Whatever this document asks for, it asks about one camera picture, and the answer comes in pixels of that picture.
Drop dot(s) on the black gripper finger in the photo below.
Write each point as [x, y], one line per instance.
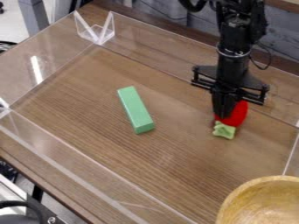
[218, 98]
[231, 101]

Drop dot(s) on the red plush strawberry fruit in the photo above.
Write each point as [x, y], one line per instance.
[226, 126]

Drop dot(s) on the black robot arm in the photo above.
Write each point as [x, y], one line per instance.
[242, 27]

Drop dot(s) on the green rectangular block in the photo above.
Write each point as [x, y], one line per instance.
[135, 109]

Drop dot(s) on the wooden bowl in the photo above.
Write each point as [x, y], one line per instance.
[266, 200]

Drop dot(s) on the clear acrylic tray enclosure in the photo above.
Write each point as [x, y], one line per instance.
[67, 137]

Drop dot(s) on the grey table leg post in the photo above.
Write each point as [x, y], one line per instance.
[33, 15]

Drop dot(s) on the black metal bracket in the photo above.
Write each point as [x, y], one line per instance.
[39, 213]

